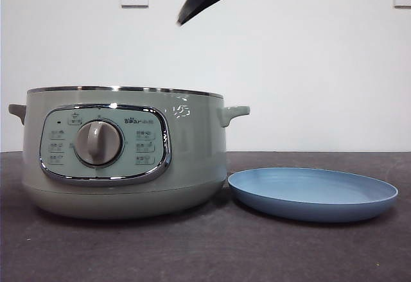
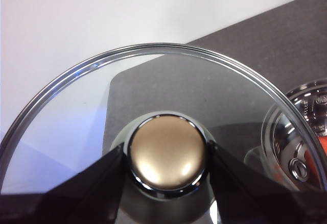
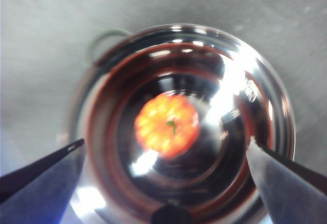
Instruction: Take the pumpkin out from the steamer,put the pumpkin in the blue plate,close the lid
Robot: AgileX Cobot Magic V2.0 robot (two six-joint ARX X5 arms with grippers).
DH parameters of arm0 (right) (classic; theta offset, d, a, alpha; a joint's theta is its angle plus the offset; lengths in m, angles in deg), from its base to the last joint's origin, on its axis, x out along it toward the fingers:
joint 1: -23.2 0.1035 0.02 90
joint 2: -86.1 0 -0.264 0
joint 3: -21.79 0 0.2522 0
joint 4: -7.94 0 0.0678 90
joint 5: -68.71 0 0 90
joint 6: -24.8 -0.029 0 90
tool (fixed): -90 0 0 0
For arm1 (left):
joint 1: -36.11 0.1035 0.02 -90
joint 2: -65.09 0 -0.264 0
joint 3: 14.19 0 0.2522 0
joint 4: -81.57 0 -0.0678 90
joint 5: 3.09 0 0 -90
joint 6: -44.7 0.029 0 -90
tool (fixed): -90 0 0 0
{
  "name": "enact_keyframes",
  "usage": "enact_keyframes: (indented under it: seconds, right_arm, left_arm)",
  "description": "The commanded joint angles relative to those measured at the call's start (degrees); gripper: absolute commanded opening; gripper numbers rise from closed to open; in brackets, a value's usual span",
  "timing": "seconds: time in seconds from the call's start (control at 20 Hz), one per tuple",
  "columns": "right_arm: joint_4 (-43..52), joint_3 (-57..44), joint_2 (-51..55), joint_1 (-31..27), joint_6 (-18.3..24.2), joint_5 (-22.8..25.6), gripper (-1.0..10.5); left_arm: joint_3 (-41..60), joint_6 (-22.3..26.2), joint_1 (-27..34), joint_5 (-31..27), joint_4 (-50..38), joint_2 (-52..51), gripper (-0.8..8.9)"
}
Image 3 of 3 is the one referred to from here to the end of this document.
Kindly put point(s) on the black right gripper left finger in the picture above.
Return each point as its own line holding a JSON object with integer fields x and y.
{"x": 38, "y": 193}

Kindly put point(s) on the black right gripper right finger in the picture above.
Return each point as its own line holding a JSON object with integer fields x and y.
{"x": 293, "y": 193}

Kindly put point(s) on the orange pumpkin with green stem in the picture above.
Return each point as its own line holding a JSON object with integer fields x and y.
{"x": 163, "y": 129}

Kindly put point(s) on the pale green electric steamer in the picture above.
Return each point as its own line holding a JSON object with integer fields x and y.
{"x": 230, "y": 81}

